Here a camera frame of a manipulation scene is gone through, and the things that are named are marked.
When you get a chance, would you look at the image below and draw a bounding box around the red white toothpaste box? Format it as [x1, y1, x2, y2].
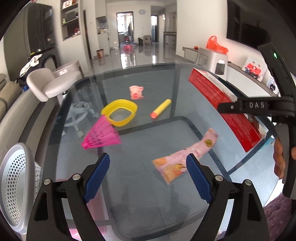
[189, 68, 266, 152]

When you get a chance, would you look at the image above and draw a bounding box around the silver perforated trash bin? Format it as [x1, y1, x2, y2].
[1, 143, 41, 235]

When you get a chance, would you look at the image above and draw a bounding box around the person's right hand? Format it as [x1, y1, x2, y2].
[273, 138, 285, 180]

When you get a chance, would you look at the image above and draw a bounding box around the purple fluffy rug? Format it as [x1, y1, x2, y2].
[263, 193, 292, 240]

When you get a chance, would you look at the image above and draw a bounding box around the white low tv console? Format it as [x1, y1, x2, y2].
[183, 47, 278, 97]

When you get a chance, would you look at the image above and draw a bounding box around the framed family photo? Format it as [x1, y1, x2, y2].
[241, 57, 267, 82]

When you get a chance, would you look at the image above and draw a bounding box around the orange plastic bag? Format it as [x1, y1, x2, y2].
[206, 36, 229, 55]

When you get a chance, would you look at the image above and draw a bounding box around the pink snack wrapper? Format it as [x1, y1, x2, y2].
[151, 127, 219, 185]

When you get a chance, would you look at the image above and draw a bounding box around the pink plastic shuttlecock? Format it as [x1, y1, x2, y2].
[81, 115, 121, 150]

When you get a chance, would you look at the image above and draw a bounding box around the grey sofa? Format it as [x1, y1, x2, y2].
[0, 73, 58, 163]

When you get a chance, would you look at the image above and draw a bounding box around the yellow foam dart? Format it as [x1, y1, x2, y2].
[150, 99, 171, 119]

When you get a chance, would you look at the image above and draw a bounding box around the white swivel chair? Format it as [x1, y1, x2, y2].
[26, 68, 99, 138]

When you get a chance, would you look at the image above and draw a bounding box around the pink pig toy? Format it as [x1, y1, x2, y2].
[129, 85, 144, 100]

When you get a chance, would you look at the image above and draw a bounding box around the pile of clothes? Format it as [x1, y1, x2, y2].
[16, 53, 58, 88]

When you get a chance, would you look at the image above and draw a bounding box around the pink toy on floor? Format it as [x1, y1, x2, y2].
[123, 44, 132, 55]

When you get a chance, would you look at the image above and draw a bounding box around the small brown waste bin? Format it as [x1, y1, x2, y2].
[96, 49, 104, 58]

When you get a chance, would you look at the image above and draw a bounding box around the dark grey cabinet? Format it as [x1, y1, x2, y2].
[4, 3, 60, 81]

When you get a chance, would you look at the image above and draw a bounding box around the wall mounted television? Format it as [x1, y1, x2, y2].
[226, 1, 295, 56]

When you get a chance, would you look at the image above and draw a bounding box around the yellow plastic ring bowl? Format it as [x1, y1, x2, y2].
[101, 99, 138, 127]

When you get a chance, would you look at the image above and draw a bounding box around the round wall clock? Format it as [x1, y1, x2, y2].
[138, 9, 145, 15]

